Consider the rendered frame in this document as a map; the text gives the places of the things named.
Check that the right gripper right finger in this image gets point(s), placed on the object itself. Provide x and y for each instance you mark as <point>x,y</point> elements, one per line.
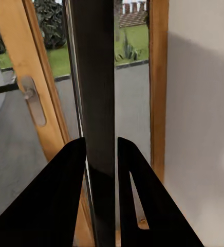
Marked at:
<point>168,226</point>

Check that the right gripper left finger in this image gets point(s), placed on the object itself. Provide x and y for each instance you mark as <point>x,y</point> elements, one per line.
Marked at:
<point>45,213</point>

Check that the door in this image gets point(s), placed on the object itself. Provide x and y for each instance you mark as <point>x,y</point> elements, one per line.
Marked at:
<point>37,107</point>

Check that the poster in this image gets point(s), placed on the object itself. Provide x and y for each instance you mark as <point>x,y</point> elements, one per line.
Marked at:
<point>89,26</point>

